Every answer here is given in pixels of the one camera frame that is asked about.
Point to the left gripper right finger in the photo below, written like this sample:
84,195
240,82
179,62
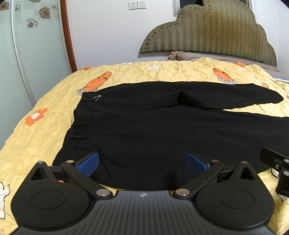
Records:
206,172

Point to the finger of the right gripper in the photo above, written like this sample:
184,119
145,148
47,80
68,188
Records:
279,168

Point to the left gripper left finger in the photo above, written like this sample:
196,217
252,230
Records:
79,173

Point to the black trousers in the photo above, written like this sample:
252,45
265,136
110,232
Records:
143,132

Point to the yellow carrot print bedspread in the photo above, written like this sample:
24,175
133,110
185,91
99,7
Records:
40,134

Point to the brown striped pillow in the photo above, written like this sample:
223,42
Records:
191,56

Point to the frosted glass wardrobe door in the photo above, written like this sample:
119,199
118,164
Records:
33,57

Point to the olive upholstered headboard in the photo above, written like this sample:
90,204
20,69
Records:
217,27

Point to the brown wooden door frame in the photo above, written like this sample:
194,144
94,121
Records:
67,36

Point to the window with white frame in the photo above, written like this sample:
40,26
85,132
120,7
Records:
179,4

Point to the white double wall socket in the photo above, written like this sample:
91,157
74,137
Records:
137,5

